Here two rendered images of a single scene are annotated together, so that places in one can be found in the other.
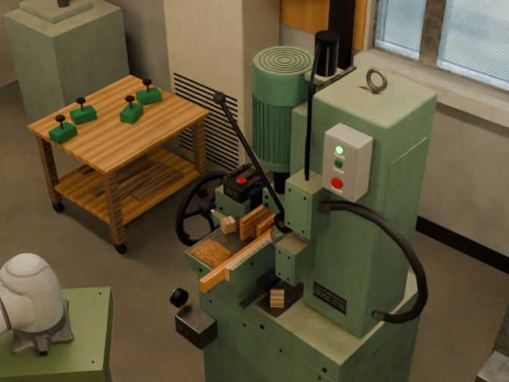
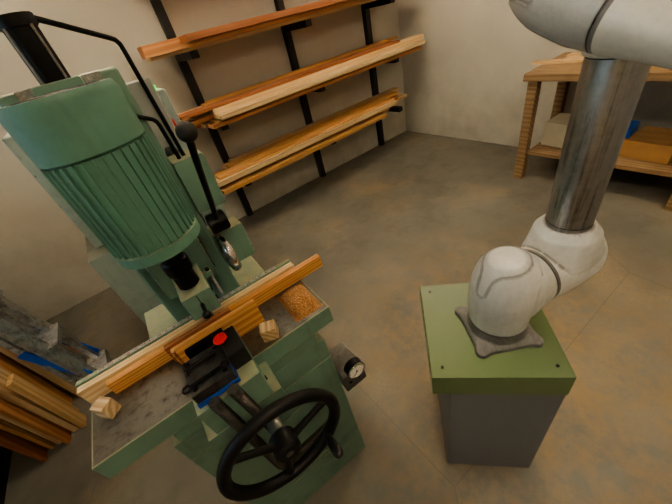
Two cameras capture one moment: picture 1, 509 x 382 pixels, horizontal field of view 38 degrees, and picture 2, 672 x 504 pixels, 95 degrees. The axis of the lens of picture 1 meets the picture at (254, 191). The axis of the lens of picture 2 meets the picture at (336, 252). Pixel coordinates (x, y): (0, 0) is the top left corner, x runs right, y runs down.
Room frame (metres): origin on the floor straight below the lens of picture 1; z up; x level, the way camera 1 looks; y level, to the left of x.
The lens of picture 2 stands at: (2.21, 0.47, 1.52)
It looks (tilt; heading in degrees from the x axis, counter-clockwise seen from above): 37 degrees down; 201
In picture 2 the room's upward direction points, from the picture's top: 15 degrees counter-clockwise
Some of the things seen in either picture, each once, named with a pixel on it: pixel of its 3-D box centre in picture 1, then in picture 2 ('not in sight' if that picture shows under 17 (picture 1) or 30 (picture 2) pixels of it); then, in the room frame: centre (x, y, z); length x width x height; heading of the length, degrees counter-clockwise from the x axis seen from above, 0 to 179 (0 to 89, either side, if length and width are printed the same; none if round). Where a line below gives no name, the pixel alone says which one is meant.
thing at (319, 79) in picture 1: (326, 67); (50, 72); (1.67, -0.19, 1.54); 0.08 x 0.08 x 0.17; 47
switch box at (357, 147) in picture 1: (346, 163); (153, 113); (1.44, -0.22, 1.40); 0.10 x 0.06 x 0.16; 47
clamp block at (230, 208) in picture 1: (244, 198); (228, 381); (1.92, 0.03, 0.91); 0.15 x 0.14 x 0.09; 137
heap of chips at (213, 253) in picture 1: (213, 251); (297, 298); (1.67, 0.13, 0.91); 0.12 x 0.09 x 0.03; 47
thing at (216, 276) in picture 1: (273, 233); (228, 315); (1.74, -0.06, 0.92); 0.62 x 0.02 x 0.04; 137
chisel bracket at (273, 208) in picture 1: (286, 204); (197, 291); (1.75, -0.10, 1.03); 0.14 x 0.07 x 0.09; 47
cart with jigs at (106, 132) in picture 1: (123, 154); not in sight; (3.03, 0.65, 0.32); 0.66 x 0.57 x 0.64; 139
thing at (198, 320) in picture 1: (195, 326); (345, 365); (1.67, 0.20, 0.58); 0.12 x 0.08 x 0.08; 47
